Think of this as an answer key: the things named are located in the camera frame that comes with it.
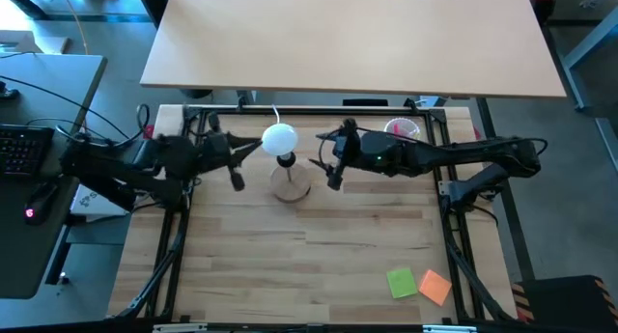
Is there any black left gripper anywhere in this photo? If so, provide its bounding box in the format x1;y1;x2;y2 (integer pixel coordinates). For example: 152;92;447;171
195;111;265;193

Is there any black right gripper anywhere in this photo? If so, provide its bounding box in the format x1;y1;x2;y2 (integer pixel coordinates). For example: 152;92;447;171
308;119;368;191

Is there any white reflector lightbulb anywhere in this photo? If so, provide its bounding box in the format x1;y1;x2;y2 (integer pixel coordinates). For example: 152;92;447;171
261;123;299;156

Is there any wooden base lamp stand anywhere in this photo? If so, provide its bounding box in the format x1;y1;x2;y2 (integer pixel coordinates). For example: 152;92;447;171
269;152;312;204

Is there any white textured cup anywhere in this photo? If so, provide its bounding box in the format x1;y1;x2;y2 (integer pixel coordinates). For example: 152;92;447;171
383;116;421;142

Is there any large wooden desk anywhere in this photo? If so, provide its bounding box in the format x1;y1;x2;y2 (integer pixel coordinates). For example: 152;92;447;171
139;0;567;98

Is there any green sticky note pad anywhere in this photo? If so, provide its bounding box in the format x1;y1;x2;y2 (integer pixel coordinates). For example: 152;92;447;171
385;267;419;300

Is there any white printed box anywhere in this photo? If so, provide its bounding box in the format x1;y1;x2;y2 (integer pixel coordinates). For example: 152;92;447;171
70;183;134;217

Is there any orange sticky note pad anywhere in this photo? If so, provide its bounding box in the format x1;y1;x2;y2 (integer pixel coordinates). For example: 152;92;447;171
417;268;454;308

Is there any black computer mouse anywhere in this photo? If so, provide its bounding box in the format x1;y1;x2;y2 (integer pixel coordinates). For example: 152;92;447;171
22;180;60;227

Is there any black keyboard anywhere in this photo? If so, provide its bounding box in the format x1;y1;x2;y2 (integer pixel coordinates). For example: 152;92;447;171
0;124;55;178

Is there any grey side desk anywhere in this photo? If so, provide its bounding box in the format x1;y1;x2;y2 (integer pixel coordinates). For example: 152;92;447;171
0;52;108;300

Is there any black yellow striped crate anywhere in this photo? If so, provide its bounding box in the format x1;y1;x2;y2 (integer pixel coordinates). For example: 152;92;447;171
511;273;618;333

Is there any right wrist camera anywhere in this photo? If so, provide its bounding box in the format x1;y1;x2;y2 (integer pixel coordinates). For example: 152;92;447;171
332;134;361;156

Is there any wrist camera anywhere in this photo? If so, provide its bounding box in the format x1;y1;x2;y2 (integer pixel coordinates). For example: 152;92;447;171
332;134;361;156
206;131;232;153

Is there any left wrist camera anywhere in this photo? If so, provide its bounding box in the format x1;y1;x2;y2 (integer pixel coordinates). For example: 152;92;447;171
206;131;232;153

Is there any black aluminium table frame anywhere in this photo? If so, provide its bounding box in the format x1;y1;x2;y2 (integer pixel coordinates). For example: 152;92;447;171
113;103;520;324

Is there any grey metal desk frame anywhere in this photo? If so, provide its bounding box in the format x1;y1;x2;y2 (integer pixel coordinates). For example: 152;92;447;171
562;18;618;173

